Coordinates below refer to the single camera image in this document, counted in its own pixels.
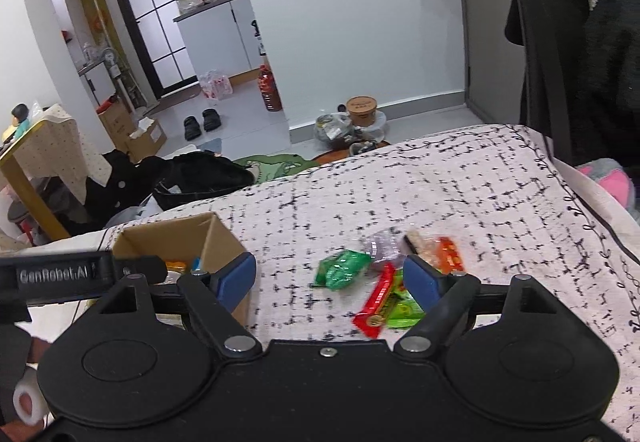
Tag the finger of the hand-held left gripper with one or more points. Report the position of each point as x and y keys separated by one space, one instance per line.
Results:
x=142 y=268

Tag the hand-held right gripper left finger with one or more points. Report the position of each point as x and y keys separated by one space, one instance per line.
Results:
x=237 y=274

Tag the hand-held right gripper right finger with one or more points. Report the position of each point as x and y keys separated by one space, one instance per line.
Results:
x=422 y=279

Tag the clear cracker packet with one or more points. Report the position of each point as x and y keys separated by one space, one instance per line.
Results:
x=175 y=265

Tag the light green snack packet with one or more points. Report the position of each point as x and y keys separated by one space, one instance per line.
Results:
x=402 y=308

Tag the orange snack packet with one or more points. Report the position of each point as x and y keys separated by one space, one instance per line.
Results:
x=450 y=254

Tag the brown cardboard box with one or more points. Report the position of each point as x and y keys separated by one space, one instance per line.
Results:
x=215 y=242

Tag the small blue candy packet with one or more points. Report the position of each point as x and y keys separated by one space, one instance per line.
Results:
x=196 y=264

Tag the clear purple snack packet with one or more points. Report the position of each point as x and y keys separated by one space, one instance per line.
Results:
x=382 y=247

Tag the red snack bar packet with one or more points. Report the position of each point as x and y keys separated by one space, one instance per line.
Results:
x=375 y=304

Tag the dark green snack packet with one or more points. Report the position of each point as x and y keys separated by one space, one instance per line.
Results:
x=342 y=269

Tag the white bed sheet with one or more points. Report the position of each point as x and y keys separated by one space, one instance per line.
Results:
x=60 y=242

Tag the yellow wooden table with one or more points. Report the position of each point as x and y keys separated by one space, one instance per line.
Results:
x=22 y=192

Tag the black clothing pile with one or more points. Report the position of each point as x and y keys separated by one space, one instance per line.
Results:
x=115 y=182

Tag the black bag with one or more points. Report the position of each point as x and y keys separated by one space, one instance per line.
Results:
x=200 y=177

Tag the green dinosaur rug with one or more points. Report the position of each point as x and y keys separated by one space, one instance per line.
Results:
x=277 y=167

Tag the open floor cardboard box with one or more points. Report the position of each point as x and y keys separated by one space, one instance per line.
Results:
x=147 y=138

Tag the closed floor cardboard box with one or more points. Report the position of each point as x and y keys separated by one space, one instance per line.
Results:
x=117 y=122

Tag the black slipper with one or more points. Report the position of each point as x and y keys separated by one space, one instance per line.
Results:
x=191 y=128
x=211 y=120

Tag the orange round mat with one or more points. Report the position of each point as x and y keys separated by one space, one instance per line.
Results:
x=340 y=155

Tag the black haired doll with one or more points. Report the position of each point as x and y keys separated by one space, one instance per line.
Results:
x=20 y=120

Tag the grey plastic bag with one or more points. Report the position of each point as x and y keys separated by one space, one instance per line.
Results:
x=332 y=127

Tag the brown round tub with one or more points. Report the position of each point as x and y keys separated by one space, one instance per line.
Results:
x=362 y=111

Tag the red oil bottle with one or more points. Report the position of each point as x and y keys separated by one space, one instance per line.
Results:
x=268 y=90

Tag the pink bottle pack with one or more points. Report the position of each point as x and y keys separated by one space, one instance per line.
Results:
x=216 y=85

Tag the pink grey plush toy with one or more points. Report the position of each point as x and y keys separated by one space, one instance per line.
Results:
x=610 y=182

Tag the small white fan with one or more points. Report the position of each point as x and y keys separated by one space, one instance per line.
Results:
x=109 y=56

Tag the white kitchen cabinet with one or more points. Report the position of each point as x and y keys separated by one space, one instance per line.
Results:
x=220 y=37

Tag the black spray bottle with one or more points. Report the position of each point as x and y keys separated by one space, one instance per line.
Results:
x=257 y=37

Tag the grey door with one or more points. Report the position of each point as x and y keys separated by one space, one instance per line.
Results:
x=490 y=47

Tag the black framed glass door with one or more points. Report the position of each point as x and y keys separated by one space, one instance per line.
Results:
x=145 y=12

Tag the black chair with clothes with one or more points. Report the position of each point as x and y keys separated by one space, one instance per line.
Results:
x=610 y=72

